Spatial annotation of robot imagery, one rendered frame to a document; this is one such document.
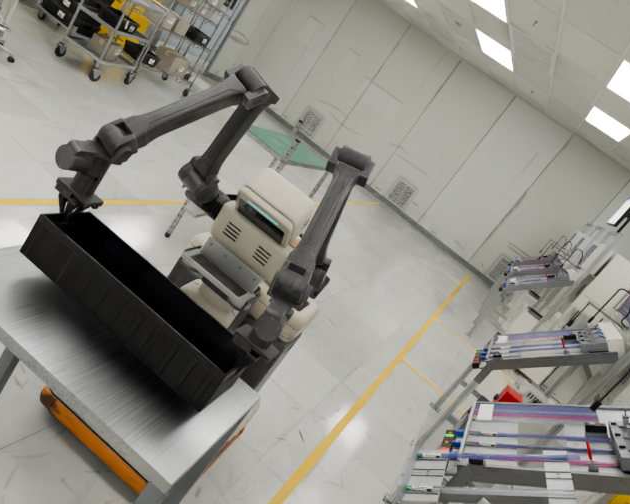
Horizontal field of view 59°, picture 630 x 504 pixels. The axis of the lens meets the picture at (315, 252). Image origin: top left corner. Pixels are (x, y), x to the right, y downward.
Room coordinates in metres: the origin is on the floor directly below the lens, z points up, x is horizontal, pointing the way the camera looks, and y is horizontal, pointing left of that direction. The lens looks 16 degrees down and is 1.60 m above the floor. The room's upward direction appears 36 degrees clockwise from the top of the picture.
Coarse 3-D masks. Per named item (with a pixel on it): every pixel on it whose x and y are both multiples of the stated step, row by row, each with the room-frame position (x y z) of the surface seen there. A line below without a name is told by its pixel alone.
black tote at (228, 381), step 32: (64, 224) 1.24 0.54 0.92; (96, 224) 1.31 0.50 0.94; (32, 256) 1.14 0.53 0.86; (64, 256) 1.13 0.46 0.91; (96, 256) 1.30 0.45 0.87; (128, 256) 1.29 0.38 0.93; (64, 288) 1.12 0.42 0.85; (96, 288) 1.11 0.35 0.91; (128, 288) 1.28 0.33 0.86; (160, 288) 1.27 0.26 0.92; (96, 320) 1.10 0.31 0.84; (128, 320) 1.10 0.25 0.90; (160, 320) 1.09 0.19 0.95; (192, 320) 1.25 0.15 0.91; (160, 352) 1.08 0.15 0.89; (192, 352) 1.07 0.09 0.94; (224, 352) 1.23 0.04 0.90; (192, 384) 1.06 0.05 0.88; (224, 384) 1.10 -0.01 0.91
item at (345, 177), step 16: (336, 160) 1.38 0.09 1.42; (336, 176) 1.34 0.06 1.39; (352, 176) 1.36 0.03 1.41; (368, 176) 1.38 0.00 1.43; (336, 192) 1.31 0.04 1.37; (320, 208) 1.27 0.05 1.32; (336, 208) 1.29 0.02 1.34; (320, 224) 1.24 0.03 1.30; (304, 240) 1.20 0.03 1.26; (320, 240) 1.22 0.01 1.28; (288, 256) 1.17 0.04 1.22; (304, 256) 1.18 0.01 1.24; (288, 272) 1.14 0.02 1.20; (304, 272) 1.17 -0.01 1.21; (272, 288) 1.13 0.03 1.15; (288, 288) 1.12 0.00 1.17; (304, 288) 1.13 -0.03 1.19
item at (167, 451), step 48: (0, 288) 1.06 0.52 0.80; (48, 288) 1.16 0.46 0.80; (0, 336) 0.96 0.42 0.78; (48, 336) 1.02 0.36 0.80; (96, 336) 1.12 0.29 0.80; (0, 384) 1.41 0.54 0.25; (48, 384) 0.93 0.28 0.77; (96, 384) 0.99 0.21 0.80; (144, 384) 1.08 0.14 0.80; (240, 384) 1.31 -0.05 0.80; (144, 432) 0.96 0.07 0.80; (192, 432) 1.04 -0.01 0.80; (192, 480) 1.29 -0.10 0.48
